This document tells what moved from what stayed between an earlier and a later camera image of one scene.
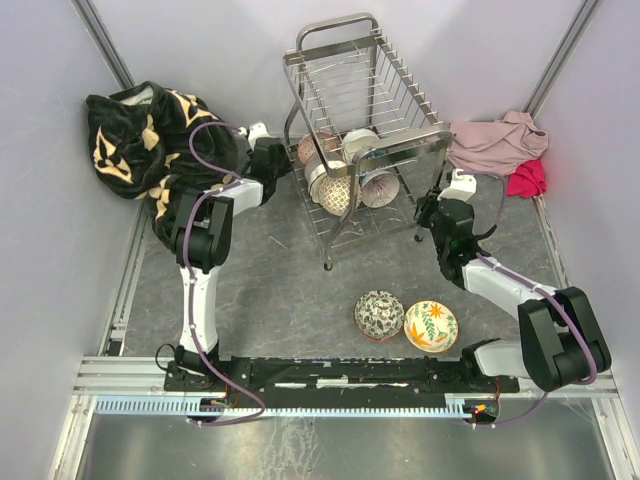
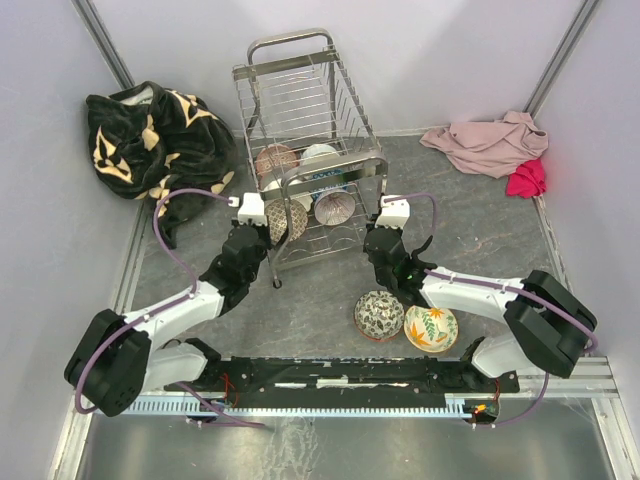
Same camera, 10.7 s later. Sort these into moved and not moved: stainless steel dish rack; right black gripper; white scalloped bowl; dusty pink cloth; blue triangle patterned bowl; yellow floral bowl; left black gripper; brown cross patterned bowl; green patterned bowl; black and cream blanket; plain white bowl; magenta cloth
Moved: right black gripper; blue triangle patterned bowl; stainless steel dish rack; plain white bowl; left black gripper; white scalloped bowl; brown cross patterned bowl
Not moved: black and cream blanket; green patterned bowl; yellow floral bowl; magenta cloth; dusty pink cloth
